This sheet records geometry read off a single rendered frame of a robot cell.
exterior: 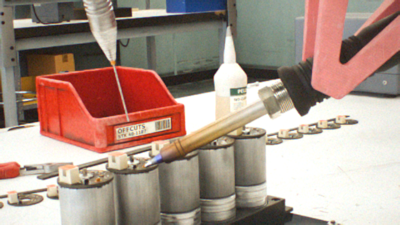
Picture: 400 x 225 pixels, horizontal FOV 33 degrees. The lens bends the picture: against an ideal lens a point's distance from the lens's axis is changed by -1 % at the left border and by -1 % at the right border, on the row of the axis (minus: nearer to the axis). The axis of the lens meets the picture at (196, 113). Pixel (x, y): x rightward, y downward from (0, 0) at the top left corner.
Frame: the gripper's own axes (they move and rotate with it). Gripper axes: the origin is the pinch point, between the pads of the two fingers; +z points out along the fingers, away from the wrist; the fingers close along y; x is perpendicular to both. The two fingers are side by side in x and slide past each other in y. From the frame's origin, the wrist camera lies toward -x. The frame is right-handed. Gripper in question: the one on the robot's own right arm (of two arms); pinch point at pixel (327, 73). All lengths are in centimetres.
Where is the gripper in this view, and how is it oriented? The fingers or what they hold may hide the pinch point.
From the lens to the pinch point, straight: 32.0
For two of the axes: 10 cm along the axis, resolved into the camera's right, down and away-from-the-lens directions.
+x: 9.0, 4.1, 1.2
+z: -4.2, 8.9, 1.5
